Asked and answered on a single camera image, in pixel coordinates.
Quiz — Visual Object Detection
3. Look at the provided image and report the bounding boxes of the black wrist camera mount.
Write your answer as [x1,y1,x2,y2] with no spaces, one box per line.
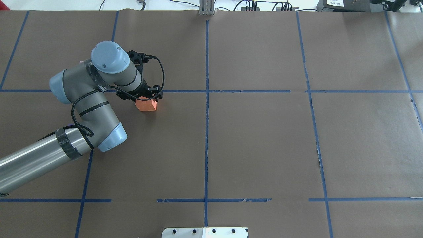
[127,50,149,75]

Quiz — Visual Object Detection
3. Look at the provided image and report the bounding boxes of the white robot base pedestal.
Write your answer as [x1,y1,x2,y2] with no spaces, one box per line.
[161,226,249,238]

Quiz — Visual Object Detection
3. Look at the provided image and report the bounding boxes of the orange foam cube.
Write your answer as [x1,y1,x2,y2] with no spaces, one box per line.
[135,99,158,112]

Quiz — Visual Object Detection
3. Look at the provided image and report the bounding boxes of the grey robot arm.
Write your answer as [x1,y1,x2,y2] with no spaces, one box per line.
[0,41,165,197]

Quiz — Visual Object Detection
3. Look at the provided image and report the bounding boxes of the grey aluminium frame post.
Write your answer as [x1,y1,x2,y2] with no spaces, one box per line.
[199,0,216,16]

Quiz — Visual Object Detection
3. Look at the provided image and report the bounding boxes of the black equipment box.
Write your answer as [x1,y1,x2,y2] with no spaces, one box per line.
[316,0,394,12]

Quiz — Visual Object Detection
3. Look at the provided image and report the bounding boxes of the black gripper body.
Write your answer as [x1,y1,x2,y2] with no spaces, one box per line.
[116,79,153,101]

